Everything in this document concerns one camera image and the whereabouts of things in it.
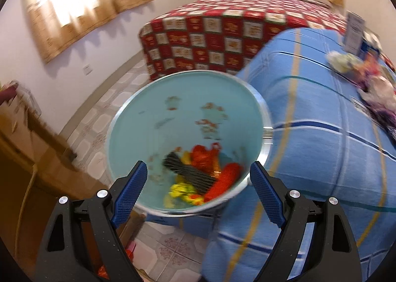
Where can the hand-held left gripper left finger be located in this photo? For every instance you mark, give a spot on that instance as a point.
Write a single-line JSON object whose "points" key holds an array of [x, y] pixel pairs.
{"points": [[130, 195]]}

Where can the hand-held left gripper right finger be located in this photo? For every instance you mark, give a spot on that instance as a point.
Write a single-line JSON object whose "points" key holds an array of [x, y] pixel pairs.
{"points": [[267, 195]]}

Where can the red ribbed wrapper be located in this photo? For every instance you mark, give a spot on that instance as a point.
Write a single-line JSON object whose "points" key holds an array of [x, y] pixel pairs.
{"points": [[225, 176]]}

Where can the yellow plastic bag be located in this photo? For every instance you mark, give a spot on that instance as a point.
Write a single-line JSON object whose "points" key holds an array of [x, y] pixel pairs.
{"points": [[182, 190]]}

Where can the black grey striped wrapper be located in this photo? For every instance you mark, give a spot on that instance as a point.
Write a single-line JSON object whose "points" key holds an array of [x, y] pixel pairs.
{"points": [[188, 173]]}

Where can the orange plastic bag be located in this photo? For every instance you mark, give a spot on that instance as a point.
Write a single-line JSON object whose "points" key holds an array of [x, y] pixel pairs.
{"points": [[202, 156]]}

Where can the light blue trash bin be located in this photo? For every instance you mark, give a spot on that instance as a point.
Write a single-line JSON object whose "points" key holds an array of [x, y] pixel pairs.
{"points": [[185, 121]]}

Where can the red item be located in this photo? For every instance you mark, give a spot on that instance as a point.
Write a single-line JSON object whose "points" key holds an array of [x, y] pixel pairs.
{"points": [[131, 251]]}

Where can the blue plaid tablecloth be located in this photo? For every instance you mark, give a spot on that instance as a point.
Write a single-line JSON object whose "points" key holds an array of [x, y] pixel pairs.
{"points": [[309, 115]]}

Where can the wooden cabinet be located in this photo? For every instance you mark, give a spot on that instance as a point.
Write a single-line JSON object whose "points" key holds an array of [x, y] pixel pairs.
{"points": [[18, 152]]}

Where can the maroon cloth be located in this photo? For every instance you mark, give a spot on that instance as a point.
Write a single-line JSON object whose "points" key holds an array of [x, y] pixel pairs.
{"points": [[6, 94]]}

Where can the bed with red quilt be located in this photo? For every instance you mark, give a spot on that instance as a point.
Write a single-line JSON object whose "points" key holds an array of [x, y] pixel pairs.
{"points": [[216, 37]]}

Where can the wide beige patterned curtain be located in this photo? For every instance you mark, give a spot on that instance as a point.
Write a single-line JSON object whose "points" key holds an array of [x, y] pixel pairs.
{"points": [[92, 22]]}

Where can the blue milk carton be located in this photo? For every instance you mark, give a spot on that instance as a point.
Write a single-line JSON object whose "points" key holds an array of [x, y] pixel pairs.
{"points": [[371, 46]]}

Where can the white tall carton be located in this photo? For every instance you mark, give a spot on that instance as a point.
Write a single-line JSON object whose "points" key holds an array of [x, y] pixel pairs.
{"points": [[354, 33]]}

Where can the white wall socket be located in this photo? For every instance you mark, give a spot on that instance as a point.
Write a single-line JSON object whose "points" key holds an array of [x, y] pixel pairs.
{"points": [[88, 69]]}

